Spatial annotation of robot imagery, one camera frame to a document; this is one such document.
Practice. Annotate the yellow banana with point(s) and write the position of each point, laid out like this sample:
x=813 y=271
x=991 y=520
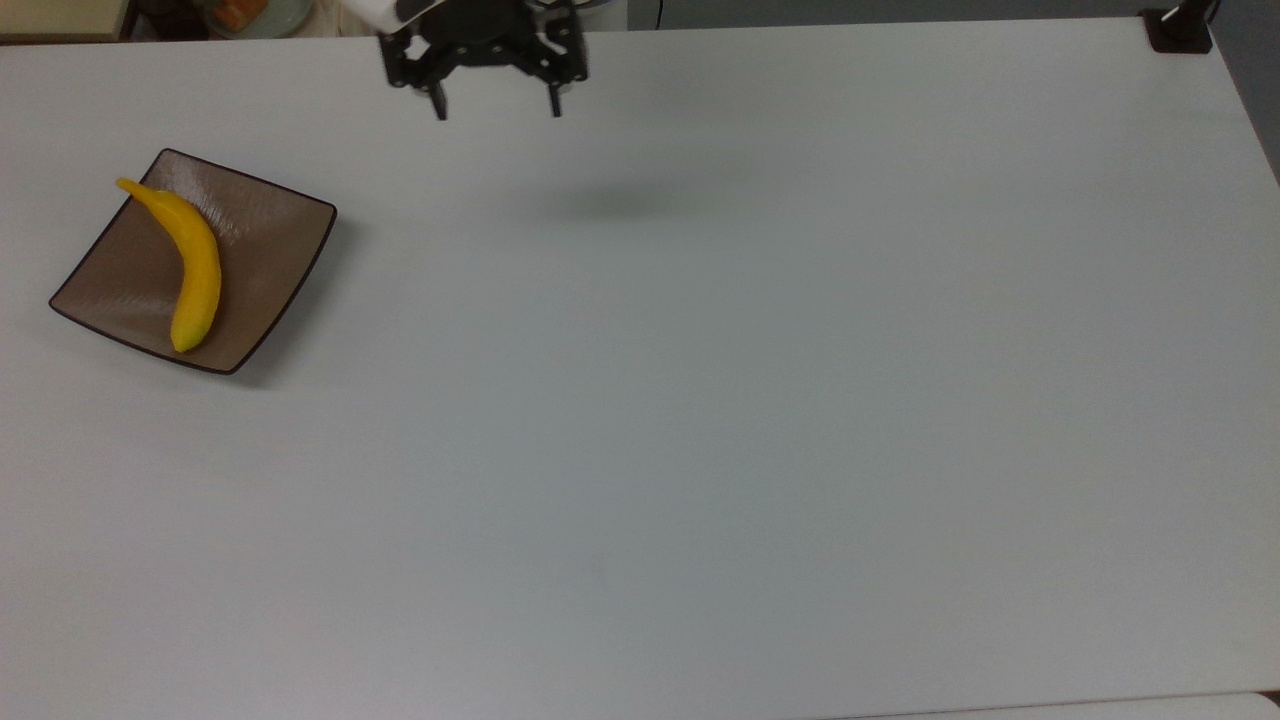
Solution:
x=195 y=270

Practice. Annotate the bowl with orange food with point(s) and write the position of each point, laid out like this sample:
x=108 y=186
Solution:
x=250 y=15

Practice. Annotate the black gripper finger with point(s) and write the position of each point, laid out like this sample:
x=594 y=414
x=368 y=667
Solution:
x=565 y=60
x=408 y=62

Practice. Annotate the light wooden board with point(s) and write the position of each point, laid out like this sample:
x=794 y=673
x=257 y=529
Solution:
x=60 y=18

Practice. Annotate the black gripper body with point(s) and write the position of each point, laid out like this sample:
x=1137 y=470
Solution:
x=485 y=30

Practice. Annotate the brown square ceramic plate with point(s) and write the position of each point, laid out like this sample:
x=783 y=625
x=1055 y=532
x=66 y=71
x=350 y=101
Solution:
x=270 y=260

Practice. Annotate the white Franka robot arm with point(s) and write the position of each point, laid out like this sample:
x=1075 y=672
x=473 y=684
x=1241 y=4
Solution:
x=375 y=8

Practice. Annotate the black camera stand pole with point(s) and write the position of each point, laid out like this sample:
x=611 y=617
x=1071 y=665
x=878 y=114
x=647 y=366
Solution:
x=1178 y=35

